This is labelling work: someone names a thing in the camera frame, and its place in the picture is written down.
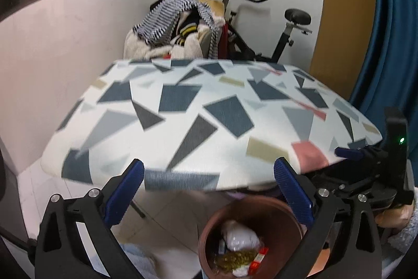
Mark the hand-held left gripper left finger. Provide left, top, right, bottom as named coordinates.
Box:
left=34, top=159, right=146, bottom=279

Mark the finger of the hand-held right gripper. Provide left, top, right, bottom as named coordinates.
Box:
left=310, top=164, right=396, bottom=201
left=335, top=146, right=387, bottom=165

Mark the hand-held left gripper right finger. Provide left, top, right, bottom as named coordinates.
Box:
left=274, top=157, right=382, bottom=279

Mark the white plastic bag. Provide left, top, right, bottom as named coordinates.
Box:
left=222, top=220, right=263, bottom=252

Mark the red packet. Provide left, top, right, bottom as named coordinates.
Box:
left=248, top=247, right=269, bottom=275

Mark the gold foil wrapper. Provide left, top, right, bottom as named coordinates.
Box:
left=214, top=249, right=258, bottom=273

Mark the brown round bin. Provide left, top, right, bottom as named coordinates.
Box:
left=198, top=196, right=309, bottom=279

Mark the person's right hand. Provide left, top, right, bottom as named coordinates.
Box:
left=375, top=203, right=415, bottom=228

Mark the blue fluffy slipper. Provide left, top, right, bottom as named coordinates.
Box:
left=118, top=243, right=157, bottom=279

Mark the white fluffy cloth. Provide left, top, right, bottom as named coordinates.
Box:
left=387, top=223, right=418, bottom=253

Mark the blue curtain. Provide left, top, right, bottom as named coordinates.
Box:
left=348, top=0, right=418, bottom=123

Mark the black exercise bike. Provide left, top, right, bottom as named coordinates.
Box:
left=201, top=0, right=313, bottom=64

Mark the brown wooden panel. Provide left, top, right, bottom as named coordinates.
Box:
left=309, top=0, right=376, bottom=96

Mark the white fleece garment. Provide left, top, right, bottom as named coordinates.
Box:
left=123, top=26, right=203, bottom=60

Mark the red garment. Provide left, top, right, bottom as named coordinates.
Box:
left=219, top=21, right=229, bottom=54

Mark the dark garment with yellow stripes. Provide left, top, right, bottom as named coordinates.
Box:
left=171, top=9, right=203, bottom=44

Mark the black white striped shirt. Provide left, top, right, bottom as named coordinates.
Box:
left=132, top=0, right=220, bottom=59

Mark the wooden chair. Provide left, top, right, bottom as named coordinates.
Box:
left=199, top=0, right=226, bottom=18

